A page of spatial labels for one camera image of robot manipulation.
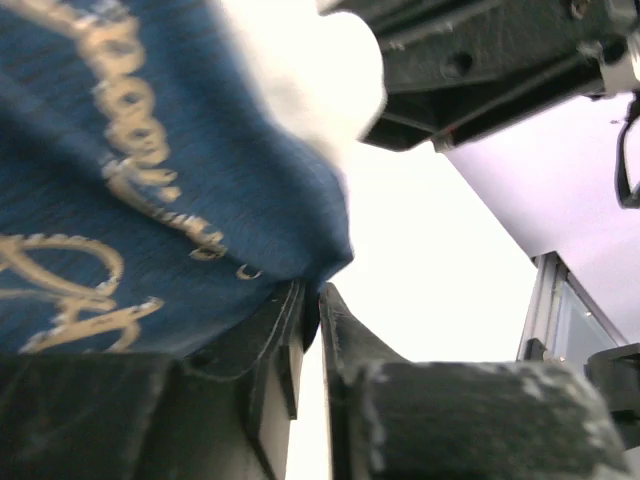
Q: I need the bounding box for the aluminium frame rail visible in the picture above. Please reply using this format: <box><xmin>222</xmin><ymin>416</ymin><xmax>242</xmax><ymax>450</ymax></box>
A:
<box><xmin>517</xmin><ymin>252</ymin><xmax>629</xmax><ymax>371</ymax></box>

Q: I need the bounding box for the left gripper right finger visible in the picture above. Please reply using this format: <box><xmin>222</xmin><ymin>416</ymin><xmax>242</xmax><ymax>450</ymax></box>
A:
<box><xmin>319</xmin><ymin>284</ymin><xmax>415</xmax><ymax>479</ymax></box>

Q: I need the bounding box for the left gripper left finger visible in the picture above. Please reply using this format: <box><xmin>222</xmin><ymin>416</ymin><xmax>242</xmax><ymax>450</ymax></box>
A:
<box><xmin>188</xmin><ymin>281</ymin><xmax>307</xmax><ymax>479</ymax></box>

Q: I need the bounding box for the white pillow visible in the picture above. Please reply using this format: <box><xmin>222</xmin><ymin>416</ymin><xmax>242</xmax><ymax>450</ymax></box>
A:
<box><xmin>210</xmin><ymin>1</ymin><xmax>386</xmax><ymax>168</ymax></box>

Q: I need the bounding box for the dark blue embroidered pillowcase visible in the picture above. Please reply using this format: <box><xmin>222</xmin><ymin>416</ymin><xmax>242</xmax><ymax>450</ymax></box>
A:
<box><xmin>1</xmin><ymin>1</ymin><xmax>353</xmax><ymax>355</ymax></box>

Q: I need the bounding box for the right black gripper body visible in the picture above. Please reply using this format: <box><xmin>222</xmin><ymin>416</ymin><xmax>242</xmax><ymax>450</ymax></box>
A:
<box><xmin>326</xmin><ymin>0</ymin><xmax>639</xmax><ymax>152</ymax></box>

